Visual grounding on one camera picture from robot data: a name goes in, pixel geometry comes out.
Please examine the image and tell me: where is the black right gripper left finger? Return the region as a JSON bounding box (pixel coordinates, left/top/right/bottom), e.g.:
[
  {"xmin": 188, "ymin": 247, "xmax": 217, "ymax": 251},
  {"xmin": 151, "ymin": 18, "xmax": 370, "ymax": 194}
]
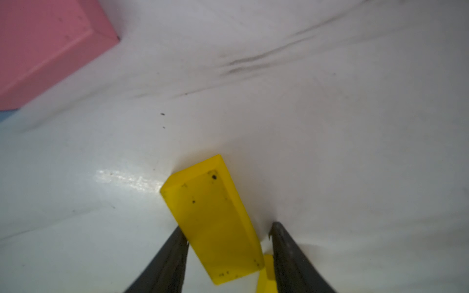
[{"xmin": 125, "ymin": 227, "xmax": 189, "ymax": 293}]

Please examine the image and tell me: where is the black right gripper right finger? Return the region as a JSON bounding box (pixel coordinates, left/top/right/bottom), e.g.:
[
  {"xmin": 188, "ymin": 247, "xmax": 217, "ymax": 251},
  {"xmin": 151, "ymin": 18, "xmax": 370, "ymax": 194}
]
[{"xmin": 269, "ymin": 222, "xmax": 336, "ymax": 293}]

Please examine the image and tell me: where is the yellow angled block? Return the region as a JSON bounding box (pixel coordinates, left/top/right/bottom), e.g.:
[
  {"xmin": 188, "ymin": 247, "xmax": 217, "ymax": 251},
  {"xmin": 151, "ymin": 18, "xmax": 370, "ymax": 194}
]
[{"xmin": 256, "ymin": 255, "xmax": 278, "ymax": 293}]

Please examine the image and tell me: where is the yellow rectangular block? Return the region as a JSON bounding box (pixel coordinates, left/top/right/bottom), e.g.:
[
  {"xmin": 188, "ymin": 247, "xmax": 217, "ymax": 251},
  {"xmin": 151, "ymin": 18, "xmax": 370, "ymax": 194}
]
[{"xmin": 160, "ymin": 155, "xmax": 265, "ymax": 285}]

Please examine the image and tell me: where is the pink block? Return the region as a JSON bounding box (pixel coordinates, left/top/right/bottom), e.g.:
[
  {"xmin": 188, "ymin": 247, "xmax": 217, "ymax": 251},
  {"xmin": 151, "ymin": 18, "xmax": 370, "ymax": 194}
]
[{"xmin": 1, "ymin": 1, "xmax": 119, "ymax": 111}]

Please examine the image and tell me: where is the blue block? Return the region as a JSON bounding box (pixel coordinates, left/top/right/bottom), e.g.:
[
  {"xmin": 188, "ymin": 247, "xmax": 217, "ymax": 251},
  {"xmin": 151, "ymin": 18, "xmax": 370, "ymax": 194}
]
[{"xmin": 0, "ymin": 110, "xmax": 17, "ymax": 122}]

